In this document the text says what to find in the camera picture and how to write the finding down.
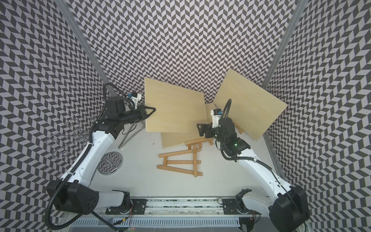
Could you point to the aluminium front rail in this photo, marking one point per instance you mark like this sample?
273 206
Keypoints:
195 206

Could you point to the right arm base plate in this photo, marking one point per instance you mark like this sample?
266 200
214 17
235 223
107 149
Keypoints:
235 205

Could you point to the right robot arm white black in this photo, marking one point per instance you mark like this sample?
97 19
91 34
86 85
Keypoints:
285 205

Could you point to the wooden easel with label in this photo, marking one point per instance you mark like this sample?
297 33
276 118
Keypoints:
240 130

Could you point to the light plywood board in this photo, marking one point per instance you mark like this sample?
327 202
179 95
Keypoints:
171 139
252 108
177 109

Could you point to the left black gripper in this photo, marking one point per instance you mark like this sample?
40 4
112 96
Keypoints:
141 109

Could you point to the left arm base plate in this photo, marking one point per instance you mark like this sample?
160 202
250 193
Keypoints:
128 205

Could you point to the wire whisk rack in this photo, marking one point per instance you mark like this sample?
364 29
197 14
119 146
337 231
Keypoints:
59 142

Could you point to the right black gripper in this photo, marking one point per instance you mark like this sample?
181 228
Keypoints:
208 127

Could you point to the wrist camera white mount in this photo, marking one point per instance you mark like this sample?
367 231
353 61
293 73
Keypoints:
136 98
216 116

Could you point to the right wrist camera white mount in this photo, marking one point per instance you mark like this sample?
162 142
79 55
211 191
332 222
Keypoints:
216 116

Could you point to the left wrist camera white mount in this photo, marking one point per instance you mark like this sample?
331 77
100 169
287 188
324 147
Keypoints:
136 98

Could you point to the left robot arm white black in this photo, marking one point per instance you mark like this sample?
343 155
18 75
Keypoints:
71 196

